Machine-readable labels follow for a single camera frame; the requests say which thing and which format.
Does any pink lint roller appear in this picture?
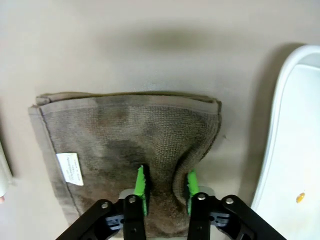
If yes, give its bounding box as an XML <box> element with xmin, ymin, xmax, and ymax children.
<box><xmin>0</xmin><ymin>139</ymin><xmax>14</xmax><ymax>204</ymax></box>

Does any brown terry cleaning towel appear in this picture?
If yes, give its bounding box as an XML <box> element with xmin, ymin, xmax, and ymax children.
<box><xmin>27</xmin><ymin>90</ymin><xmax>223</xmax><ymax>238</ymax></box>

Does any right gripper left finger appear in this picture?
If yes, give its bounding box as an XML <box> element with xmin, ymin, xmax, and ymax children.
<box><xmin>56</xmin><ymin>164</ymin><xmax>151</xmax><ymax>240</ymax></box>

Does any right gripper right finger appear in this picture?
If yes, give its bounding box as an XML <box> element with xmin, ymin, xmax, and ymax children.
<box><xmin>185</xmin><ymin>168</ymin><xmax>289</xmax><ymax>240</ymax></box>

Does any silver metal baking tray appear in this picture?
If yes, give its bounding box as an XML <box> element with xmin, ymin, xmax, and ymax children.
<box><xmin>249</xmin><ymin>44</ymin><xmax>320</xmax><ymax>221</ymax></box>

